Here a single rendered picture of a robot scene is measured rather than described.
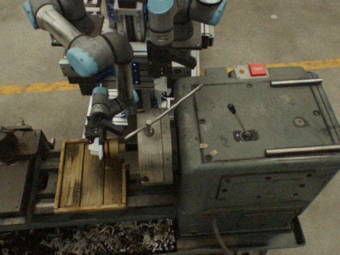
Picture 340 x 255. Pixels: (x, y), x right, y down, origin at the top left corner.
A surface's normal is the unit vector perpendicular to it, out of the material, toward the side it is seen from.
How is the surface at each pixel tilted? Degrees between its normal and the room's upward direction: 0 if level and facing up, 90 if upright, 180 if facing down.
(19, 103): 0
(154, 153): 41
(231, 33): 0
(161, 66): 76
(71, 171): 0
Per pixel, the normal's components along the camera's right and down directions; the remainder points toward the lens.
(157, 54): 0.07, 0.66
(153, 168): 0.07, 0.48
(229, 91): 0.00, -0.57
